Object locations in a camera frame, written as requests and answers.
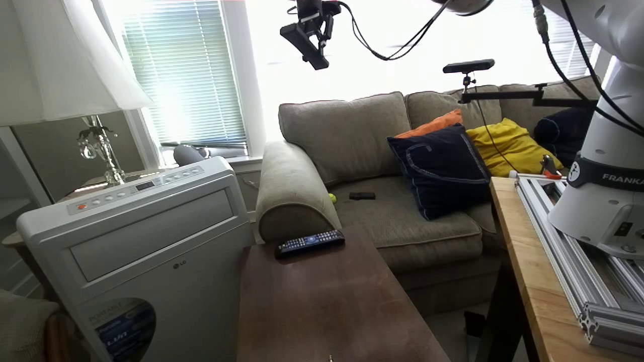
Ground dark brown wooden table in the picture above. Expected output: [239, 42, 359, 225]
[236, 223, 452, 362]

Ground black hanging cable loop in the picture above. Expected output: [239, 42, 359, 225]
[532, 0, 644, 139]

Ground dark grey remote control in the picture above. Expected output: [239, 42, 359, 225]
[281, 23, 332, 73]

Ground beige armchair with wooden arms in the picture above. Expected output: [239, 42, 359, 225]
[0, 289, 90, 362]

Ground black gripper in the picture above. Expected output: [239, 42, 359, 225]
[294, 0, 338, 51]

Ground aluminium extrusion rail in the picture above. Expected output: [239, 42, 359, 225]
[514, 171, 644, 358]

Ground orange pillow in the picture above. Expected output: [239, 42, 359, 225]
[392, 110, 467, 142]

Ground dark blue cushion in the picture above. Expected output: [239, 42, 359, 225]
[533, 106, 598, 168]

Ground navy blue patterned pillow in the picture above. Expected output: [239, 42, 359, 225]
[387, 125, 494, 222]

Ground crystal table lamp white shade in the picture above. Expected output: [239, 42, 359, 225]
[0, 0, 152, 188]

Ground white window blinds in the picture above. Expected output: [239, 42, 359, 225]
[118, 0, 247, 152]

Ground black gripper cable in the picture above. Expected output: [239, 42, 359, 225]
[338, 0, 452, 64]

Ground black camera on boom stand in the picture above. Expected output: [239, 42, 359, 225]
[442, 57, 596, 111]

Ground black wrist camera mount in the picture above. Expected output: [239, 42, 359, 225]
[286, 0, 345, 20]

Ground wooden workbench with black legs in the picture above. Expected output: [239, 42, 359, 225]
[470, 175, 644, 362]

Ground yellow blanket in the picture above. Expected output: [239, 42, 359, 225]
[466, 118, 567, 180]

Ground white portable air conditioner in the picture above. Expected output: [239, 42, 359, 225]
[16, 158, 255, 362]

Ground beige fabric sofa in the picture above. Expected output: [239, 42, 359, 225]
[253, 77, 606, 318]

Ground black remote with coloured buttons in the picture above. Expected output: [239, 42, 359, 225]
[274, 228, 349, 262]

